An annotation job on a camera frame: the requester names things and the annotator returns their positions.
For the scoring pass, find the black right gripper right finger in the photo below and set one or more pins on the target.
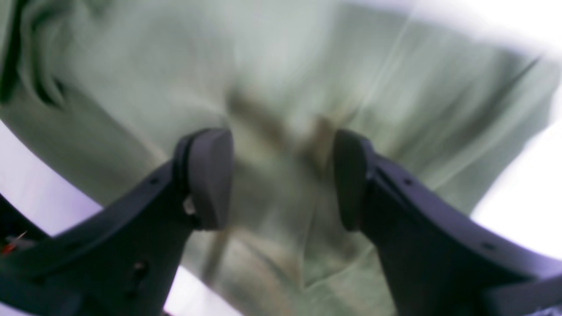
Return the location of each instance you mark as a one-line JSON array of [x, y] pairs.
[[436, 261]]

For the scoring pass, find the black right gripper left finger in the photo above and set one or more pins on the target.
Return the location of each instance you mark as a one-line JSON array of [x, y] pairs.
[[122, 261]]

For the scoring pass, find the green T-shirt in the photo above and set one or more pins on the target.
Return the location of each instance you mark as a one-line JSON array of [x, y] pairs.
[[101, 91]]

